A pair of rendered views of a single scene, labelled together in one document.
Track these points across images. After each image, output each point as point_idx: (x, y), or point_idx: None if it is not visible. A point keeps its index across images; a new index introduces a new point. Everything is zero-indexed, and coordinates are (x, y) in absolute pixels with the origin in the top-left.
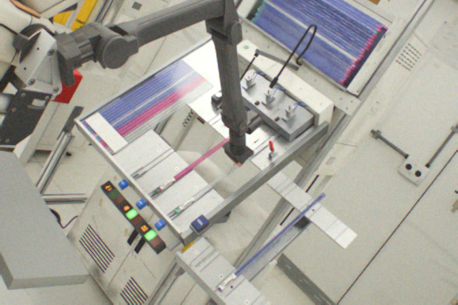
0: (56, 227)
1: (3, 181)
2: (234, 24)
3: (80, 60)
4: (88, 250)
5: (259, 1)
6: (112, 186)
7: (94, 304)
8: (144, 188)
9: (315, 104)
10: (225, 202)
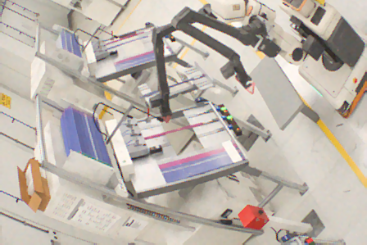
0: (260, 90)
1: (280, 99)
2: None
3: None
4: (261, 198)
5: (97, 172)
6: (235, 129)
7: (265, 184)
8: (219, 124)
9: (113, 122)
10: (183, 108)
